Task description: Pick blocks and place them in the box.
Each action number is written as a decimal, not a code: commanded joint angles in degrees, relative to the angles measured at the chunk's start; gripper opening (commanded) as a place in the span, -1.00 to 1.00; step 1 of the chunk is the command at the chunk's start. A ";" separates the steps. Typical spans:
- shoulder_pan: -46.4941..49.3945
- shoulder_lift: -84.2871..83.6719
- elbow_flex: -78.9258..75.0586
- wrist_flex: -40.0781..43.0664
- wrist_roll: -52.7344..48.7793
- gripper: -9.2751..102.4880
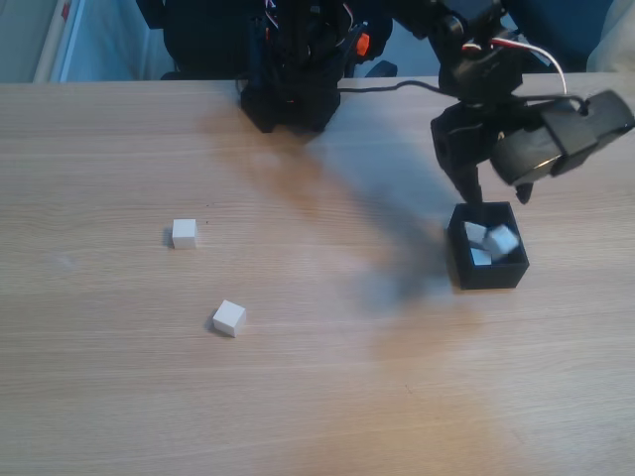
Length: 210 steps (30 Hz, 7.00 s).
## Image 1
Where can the dark office chair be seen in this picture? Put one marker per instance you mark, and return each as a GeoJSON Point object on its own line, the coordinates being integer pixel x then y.
{"type": "Point", "coordinates": [565, 25]}

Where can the white cube block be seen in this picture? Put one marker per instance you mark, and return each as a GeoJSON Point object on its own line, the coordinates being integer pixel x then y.
{"type": "Point", "coordinates": [184, 234]}
{"type": "Point", "coordinates": [473, 231]}
{"type": "Point", "coordinates": [480, 258]}
{"type": "Point", "coordinates": [501, 241]}
{"type": "Point", "coordinates": [229, 317]}

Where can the black oval camera box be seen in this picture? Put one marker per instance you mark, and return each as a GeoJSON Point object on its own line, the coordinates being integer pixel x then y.
{"type": "Point", "coordinates": [575, 129]}

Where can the orange knob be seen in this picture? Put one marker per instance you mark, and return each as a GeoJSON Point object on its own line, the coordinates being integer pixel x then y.
{"type": "Point", "coordinates": [363, 44]}

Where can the black open box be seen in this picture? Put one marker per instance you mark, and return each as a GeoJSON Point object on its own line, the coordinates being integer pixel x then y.
{"type": "Point", "coordinates": [491, 277]}

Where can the white panel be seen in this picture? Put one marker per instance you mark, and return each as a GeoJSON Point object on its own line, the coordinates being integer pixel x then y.
{"type": "Point", "coordinates": [54, 44]}

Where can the person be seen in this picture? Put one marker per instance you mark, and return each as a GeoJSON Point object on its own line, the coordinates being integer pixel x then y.
{"type": "Point", "coordinates": [615, 44]}

